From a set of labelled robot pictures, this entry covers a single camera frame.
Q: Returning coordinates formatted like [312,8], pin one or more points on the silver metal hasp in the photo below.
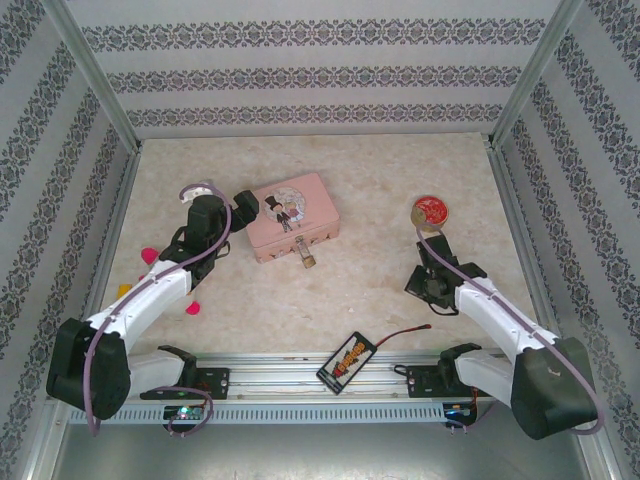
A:
[300,238]

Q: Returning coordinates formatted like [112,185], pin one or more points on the round red and gold tin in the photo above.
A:
[432,210]

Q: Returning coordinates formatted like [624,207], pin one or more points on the black battery pack with print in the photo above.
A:
[345,362]

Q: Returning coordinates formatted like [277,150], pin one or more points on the pink tin box with cartoon couple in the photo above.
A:
[310,200]

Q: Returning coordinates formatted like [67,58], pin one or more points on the aluminium side frame rail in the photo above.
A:
[107,240]
[530,250]

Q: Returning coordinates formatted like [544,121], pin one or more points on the large pink pompom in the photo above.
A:
[148,256]
[193,309]

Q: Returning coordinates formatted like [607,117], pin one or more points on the small yellow block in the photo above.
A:
[123,290]

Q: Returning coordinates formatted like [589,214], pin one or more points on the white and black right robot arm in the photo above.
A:
[500,315]

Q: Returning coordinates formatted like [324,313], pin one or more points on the brass padlock with silver shackle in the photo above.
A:
[309,261]

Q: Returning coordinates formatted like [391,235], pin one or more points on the aluminium frame post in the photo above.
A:
[535,70]
[95,75]

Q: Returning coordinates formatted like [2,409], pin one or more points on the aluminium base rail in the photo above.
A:
[280,370]

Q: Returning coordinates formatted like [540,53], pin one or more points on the small circuit board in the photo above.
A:
[459,412]
[182,413]

